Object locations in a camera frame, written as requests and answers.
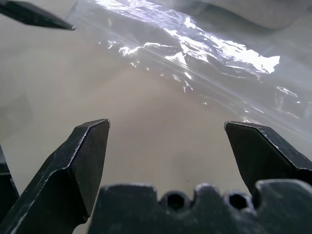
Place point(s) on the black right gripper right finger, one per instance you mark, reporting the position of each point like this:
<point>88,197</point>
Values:
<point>268,156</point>

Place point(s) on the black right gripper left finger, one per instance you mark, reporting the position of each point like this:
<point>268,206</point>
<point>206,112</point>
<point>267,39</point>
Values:
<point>70,170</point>

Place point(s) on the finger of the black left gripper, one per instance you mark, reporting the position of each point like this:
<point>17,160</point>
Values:
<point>31,14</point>

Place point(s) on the clear plastic bag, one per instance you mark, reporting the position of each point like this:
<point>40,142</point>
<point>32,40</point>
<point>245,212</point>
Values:
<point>170,61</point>

